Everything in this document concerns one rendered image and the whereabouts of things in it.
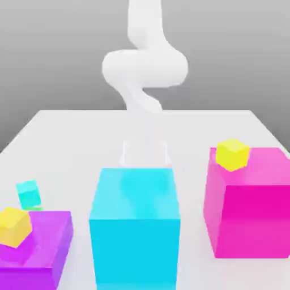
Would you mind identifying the large purple box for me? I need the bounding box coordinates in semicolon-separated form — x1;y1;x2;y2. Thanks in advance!
0;210;74;290

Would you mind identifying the small orange-yellow cube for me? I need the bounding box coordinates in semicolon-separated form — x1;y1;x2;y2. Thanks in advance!
0;206;33;249

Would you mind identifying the small yellow cube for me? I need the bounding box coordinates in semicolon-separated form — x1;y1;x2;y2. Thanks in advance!
215;138;250;172

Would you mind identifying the large pink box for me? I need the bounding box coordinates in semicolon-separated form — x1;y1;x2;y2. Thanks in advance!
203;147;290;259

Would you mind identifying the large cyan box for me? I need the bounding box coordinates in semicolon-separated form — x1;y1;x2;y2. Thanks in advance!
88;168;181;290

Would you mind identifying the small turquoise cube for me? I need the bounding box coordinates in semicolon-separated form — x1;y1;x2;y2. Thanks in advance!
15;180;44;212

